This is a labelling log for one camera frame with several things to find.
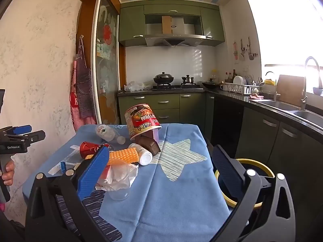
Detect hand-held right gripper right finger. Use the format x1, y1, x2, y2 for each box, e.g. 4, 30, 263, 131
207, 145, 296, 242

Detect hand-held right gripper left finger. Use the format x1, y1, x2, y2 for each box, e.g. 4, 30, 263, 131
25, 145, 122, 242

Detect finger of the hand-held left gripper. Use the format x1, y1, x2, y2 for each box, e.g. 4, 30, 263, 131
12, 124, 33, 136
24, 130, 46, 146

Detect yellow rimmed trash bin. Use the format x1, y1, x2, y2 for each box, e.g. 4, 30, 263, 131
214, 158, 275, 208

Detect white supplement bottle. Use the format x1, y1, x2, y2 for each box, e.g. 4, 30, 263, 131
128, 143, 153, 166

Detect person's left hand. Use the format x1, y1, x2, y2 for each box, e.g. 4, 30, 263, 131
1, 161, 15, 187

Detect white paper towel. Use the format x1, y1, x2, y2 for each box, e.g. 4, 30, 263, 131
95, 165, 132, 191

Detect crushed red soda can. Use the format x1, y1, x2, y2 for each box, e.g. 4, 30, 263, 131
80, 141, 114, 159

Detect clear plastic strip wrapper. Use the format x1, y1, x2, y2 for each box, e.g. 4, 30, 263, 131
61, 145, 84, 163

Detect orange textured roller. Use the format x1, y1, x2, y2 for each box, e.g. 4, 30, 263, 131
85, 148, 140, 167

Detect blue and white wrapper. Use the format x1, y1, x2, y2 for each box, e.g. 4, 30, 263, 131
48, 161, 81, 175

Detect clear plastic cup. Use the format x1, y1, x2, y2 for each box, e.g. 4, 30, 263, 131
105, 163, 139, 201

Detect clear plastic water bottle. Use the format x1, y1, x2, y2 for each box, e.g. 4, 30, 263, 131
95, 124, 126, 145

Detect red checkered apron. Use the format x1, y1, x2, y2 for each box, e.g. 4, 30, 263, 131
70, 60, 98, 131

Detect dark base cabinet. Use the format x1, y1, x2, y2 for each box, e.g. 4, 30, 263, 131
206, 94, 323, 242

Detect brown drink carton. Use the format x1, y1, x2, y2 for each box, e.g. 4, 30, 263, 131
135, 127, 161, 156

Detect blue star printed tablecloth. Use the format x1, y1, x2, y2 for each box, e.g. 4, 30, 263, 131
22, 123, 231, 242

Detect red instant noodle cup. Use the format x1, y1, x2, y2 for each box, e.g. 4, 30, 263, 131
124, 103, 162, 141

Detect purple checkered apron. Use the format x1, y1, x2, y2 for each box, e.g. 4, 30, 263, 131
75, 37, 93, 119

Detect white dish rack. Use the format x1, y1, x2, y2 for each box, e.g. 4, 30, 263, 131
224, 82, 261, 95

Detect steel sink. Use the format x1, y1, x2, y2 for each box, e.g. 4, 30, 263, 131
250, 99, 323, 129

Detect black pan with lid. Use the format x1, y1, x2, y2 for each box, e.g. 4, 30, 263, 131
201, 79, 224, 89

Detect green base cabinet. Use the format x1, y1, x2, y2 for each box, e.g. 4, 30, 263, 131
118, 92, 215, 142

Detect white plates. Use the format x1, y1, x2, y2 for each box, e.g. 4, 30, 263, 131
233, 75, 253, 85

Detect white plastic bag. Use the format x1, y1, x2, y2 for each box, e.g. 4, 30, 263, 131
124, 81, 153, 92

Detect row of condiment bottles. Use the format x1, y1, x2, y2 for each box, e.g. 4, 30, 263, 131
224, 69, 239, 83

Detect gas stove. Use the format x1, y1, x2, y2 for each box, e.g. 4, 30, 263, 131
153, 84, 203, 90

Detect small dark kettle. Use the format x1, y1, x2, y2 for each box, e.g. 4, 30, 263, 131
181, 75, 196, 86

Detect wooden cutting board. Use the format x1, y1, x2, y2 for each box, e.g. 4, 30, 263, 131
276, 75, 306, 104

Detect tall steel faucet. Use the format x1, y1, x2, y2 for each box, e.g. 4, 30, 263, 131
300, 56, 320, 111

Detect sliding glass door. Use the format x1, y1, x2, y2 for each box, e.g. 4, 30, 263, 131
91, 0, 120, 125

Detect black wok with lid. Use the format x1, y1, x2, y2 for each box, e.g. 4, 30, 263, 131
153, 72, 175, 85

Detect hanging spatula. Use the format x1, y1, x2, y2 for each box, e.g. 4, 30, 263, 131
247, 37, 254, 60

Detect steel range hood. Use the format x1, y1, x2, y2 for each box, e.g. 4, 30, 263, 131
144, 34, 207, 48

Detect window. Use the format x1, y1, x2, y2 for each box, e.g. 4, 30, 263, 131
245, 0, 323, 68

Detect wooden door frame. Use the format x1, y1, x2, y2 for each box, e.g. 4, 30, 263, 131
54, 0, 126, 129

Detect green wall cabinets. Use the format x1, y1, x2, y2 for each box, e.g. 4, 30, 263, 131
119, 1, 225, 47

